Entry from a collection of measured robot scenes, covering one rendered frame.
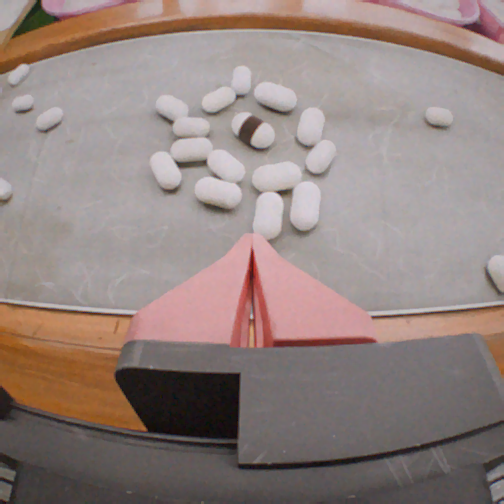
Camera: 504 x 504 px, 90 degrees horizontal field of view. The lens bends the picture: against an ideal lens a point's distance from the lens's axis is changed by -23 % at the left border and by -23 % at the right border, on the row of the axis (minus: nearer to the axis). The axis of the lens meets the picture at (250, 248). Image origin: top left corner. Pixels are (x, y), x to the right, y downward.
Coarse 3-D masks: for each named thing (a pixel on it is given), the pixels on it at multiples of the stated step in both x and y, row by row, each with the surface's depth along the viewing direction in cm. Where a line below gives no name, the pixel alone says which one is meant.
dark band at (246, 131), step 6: (252, 114) 25; (246, 120) 24; (252, 120) 24; (258, 120) 25; (240, 126) 25; (246, 126) 24; (252, 126) 24; (258, 126) 24; (240, 132) 25; (246, 132) 25; (252, 132) 24; (246, 138) 25
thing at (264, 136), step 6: (240, 114) 25; (246, 114) 25; (234, 120) 25; (240, 120) 25; (234, 126) 25; (264, 126) 24; (270, 126) 25; (234, 132) 26; (258, 132) 24; (264, 132) 24; (270, 132) 25; (252, 138) 25; (258, 138) 24; (264, 138) 25; (270, 138) 25; (252, 144) 25; (258, 144) 25; (264, 144) 25; (270, 144) 25
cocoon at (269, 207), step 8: (272, 192) 24; (264, 200) 23; (272, 200) 23; (280, 200) 23; (256, 208) 24; (264, 208) 23; (272, 208) 23; (280, 208) 23; (256, 216) 23; (264, 216) 23; (272, 216) 23; (280, 216) 23; (256, 224) 23; (264, 224) 23; (272, 224) 23; (280, 224) 23; (256, 232) 23; (264, 232) 23; (272, 232) 23
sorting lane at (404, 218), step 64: (64, 64) 30; (128, 64) 29; (192, 64) 29; (256, 64) 29; (320, 64) 29; (384, 64) 29; (448, 64) 30; (0, 128) 28; (64, 128) 27; (128, 128) 27; (384, 128) 27; (448, 128) 27; (64, 192) 26; (128, 192) 25; (192, 192) 25; (256, 192) 25; (320, 192) 25; (384, 192) 25; (448, 192) 25; (0, 256) 24; (64, 256) 24; (128, 256) 24; (192, 256) 24; (320, 256) 24; (384, 256) 24; (448, 256) 24
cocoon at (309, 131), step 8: (304, 112) 25; (312, 112) 25; (320, 112) 25; (304, 120) 25; (312, 120) 25; (320, 120) 25; (304, 128) 25; (312, 128) 24; (320, 128) 25; (304, 136) 25; (312, 136) 25; (320, 136) 25; (304, 144) 26; (312, 144) 25
